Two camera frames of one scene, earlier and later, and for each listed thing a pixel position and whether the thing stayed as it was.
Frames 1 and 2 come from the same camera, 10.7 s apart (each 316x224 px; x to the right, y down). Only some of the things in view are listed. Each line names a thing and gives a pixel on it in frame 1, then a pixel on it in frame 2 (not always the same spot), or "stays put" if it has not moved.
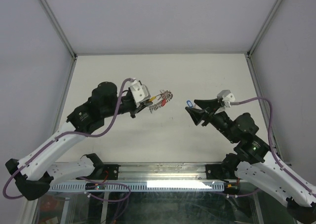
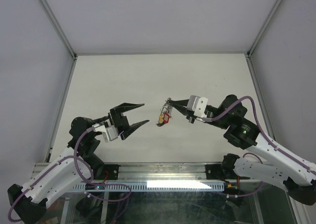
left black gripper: [142, 105] to [121, 122]
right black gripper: [197, 115] to [183, 109]
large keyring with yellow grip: [164, 97] to [165, 113]
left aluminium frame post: [51, 15] stays put
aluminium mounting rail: [162, 171] stays put
